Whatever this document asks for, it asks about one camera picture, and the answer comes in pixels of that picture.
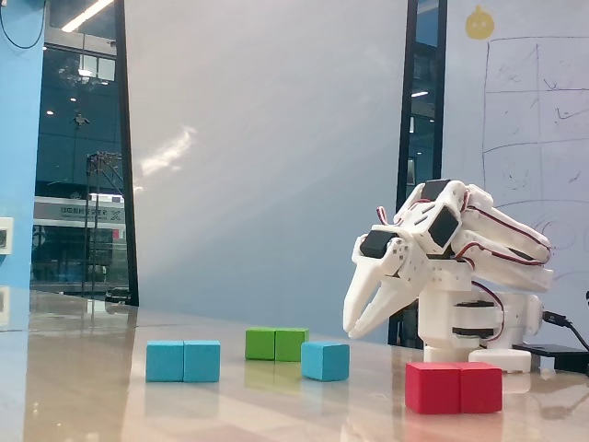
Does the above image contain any large plain white panel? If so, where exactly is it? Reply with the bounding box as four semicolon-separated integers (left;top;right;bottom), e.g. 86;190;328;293
122;0;411;344

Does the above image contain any black power cable with plug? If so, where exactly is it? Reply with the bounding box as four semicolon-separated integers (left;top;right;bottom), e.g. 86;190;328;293
541;309;589;352

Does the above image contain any long blue block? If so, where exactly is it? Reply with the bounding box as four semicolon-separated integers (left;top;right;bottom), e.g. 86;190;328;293
145;339;222;384

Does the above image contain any ceiling light strip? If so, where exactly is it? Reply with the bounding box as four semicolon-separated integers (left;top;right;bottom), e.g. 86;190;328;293
61;0;115;34

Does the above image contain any long red block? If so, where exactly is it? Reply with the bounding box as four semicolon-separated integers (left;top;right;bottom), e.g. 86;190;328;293
404;360;504;415

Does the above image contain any small blue cube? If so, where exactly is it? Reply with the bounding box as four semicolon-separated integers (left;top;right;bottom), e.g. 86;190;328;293
300;340;352;383

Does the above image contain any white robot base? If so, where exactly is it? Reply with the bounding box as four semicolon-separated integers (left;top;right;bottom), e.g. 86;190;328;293
422;290;542;375

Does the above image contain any black power box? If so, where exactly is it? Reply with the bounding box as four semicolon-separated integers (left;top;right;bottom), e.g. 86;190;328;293
512;342;589;375

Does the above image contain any base servo wire bundle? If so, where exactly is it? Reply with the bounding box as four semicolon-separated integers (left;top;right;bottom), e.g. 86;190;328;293
469;278;508;344

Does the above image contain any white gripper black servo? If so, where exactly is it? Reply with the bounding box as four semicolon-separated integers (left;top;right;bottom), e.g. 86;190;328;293
342;224;433;341

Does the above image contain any whiteboard with drawn grid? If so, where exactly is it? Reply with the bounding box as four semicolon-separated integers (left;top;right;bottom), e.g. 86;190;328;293
440;0;589;323

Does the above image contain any thin black wall cable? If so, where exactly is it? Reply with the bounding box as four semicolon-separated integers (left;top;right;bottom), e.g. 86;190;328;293
0;0;49;50

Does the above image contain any gripper servo wire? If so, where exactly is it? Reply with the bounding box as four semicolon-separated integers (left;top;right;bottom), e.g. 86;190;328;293
375;205;400;227

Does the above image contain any long green block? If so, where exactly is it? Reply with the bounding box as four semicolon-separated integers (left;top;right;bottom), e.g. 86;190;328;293
244;326;310;363

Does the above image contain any white wall socket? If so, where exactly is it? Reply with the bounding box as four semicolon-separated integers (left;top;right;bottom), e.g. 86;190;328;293
0;216;15;255

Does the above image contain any yellow round sticker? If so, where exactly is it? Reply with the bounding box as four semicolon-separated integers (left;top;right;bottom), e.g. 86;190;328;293
464;5;496;41

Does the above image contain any black window frame post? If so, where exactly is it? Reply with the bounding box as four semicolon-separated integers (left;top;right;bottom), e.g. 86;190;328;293
111;0;141;308

